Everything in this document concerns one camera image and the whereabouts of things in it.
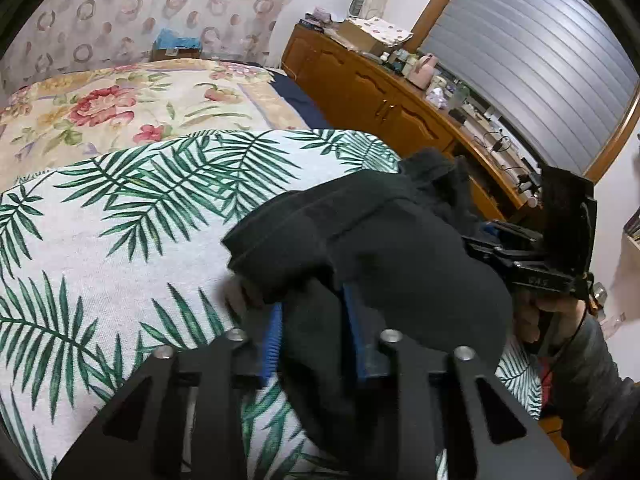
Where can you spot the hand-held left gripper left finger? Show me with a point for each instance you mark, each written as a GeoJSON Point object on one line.
{"type": "Point", "coordinates": [271, 340]}

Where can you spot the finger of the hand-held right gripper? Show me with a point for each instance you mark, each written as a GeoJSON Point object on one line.
{"type": "Point", "coordinates": [505, 247]}

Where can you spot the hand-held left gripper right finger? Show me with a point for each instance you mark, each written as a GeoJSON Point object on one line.
{"type": "Point", "coordinates": [354, 330]}

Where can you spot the black garment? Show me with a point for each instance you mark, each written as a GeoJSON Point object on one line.
{"type": "Point", "coordinates": [400, 240]}

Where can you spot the person's right forearm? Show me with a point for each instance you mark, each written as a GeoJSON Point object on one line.
{"type": "Point", "coordinates": [590, 385]}

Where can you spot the person's right hand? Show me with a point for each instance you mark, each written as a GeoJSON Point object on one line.
{"type": "Point", "coordinates": [525, 317]}

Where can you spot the white crumpled tissue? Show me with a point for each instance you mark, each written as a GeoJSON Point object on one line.
{"type": "Point", "coordinates": [436, 97]}

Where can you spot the palm leaf printed cloth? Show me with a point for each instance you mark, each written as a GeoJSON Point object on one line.
{"type": "Point", "coordinates": [125, 240]}

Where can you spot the pink kettle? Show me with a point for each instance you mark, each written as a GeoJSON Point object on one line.
{"type": "Point", "coordinates": [422, 70]}

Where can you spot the wooden cabinet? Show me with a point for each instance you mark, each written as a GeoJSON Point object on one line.
{"type": "Point", "coordinates": [365, 90]}

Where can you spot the group of small bottles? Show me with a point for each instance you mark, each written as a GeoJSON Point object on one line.
{"type": "Point", "coordinates": [397, 60]}

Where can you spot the navy bed sheet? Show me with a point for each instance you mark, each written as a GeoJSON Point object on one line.
{"type": "Point", "coordinates": [295, 97]}

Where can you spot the floral patterned cloth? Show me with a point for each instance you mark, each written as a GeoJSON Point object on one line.
{"type": "Point", "coordinates": [385, 27]}

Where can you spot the cardboard box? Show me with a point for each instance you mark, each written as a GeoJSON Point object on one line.
{"type": "Point", "coordinates": [352, 37]}

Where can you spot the white round appliance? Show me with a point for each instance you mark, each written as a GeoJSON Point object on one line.
{"type": "Point", "coordinates": [358, 6]}

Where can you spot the floral blanket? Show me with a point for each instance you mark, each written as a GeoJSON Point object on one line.
{"type": "Point", "coordinates": [100, 110]}

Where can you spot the blue-topped box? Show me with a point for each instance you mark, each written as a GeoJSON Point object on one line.
{"type": "Point", "coordinates": [176, 42]}

